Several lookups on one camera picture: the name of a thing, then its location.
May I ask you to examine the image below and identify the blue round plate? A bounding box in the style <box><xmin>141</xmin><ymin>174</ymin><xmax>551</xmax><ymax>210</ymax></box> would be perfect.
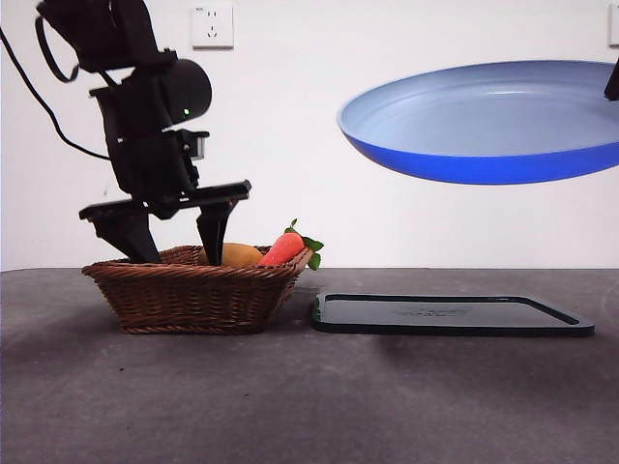
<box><xmin>337</xmin><ymin>59</ymin><xmax>619</xmax><ymax>186</ymax></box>

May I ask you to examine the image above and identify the yellow-brown potato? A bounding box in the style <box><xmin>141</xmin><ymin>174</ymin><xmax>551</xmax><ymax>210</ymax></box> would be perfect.
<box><xmin>197</xmin><ymin>243</ymin><xmax>265</xmax><ymax>266</ymax></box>

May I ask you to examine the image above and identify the orange carrot with green leaves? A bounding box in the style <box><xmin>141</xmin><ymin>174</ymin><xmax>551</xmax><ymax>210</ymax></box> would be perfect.
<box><xmin>256</xmin><ymin>218</ymin><xmax>324</xmax><ymax>271</ymax></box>

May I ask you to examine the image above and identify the brown wicker basket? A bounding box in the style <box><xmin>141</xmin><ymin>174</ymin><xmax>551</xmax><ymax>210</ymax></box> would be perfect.
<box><xmin>80</xmin><ymin>244</ymin><xmax>314</xmax><ymax>335</ymax></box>

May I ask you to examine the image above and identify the black rectangular tray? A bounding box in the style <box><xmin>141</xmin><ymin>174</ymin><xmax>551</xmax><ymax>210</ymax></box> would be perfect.
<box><xmin>311</xmin><ymin>292</ymin><xmax>596</xmax><ymax>338</ymax></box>

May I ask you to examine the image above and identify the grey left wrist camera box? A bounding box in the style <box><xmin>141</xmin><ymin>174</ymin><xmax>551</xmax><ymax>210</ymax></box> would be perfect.
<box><xmin>186</xmin><ymin>130</ymin><xmax>211</xmax><ymax>161</ymax></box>

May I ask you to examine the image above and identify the black cable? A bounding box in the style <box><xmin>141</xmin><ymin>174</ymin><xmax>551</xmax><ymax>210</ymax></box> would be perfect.
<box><xmin>0</xmin><ymin>26</ymin><xmax>115</xmax><ymax>160</ymax></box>

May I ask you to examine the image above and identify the white wall socket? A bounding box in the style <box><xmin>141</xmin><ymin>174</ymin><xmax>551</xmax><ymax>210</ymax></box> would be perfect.
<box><xmin>192</xmin><ymin>4</ymin><xmax>235</xmax><ymax>49</ymax></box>

